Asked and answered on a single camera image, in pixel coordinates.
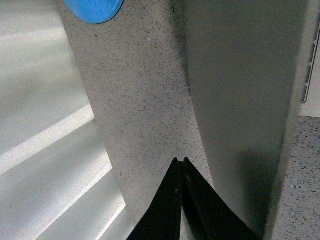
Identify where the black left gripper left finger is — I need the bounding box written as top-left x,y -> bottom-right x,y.
128,158 -> 184,240

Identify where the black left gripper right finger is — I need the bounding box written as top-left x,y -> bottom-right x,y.
181,157 -> 261,240

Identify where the silver laptop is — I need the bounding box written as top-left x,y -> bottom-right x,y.
175,0 -> 320,240

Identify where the white pleated curtain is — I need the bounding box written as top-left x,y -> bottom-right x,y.
0,0 -> 133,240

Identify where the blue desk lamp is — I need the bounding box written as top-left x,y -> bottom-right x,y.
63,0 -> 124,24

